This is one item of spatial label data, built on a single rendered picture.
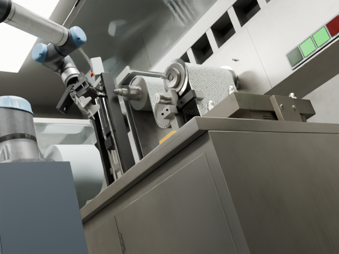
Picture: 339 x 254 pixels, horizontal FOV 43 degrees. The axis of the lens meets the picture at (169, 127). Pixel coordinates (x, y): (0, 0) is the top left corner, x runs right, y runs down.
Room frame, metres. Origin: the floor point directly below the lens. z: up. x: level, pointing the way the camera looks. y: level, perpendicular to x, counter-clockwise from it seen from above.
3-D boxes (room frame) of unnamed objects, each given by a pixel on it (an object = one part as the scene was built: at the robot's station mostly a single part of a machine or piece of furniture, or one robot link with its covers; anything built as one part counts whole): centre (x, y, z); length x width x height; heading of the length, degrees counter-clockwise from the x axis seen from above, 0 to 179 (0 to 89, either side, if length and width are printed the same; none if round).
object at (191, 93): (1.42, -0.10, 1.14); 0.09 x 0.06 x 0.03; 42
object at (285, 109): (1.35, -0.39, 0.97); 0.10 x 0.03 x 0.11; 132
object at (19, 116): (1.06, 0.42, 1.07); 0.13 x 0.12 x 0.14; 64
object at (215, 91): (1.47, -0.20, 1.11); 0.23 x 0.01 x 0.18; 132
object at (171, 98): (1.44, -0.02, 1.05); 0.06 x 0.05 x 0.31; 132
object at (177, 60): (1.44, -0.07, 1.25); 0.15 x 0.01 x 0.15; 42
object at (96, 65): (1.87, 0.27, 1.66); 0.07 x 0.07 x 0.10; 16
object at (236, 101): (1.41, -0.32, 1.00); 0.40 x 0.16 x 0.06; 132
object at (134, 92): (1.61, 0.11, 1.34); 0.06 x 0.06 x 0.06; 42
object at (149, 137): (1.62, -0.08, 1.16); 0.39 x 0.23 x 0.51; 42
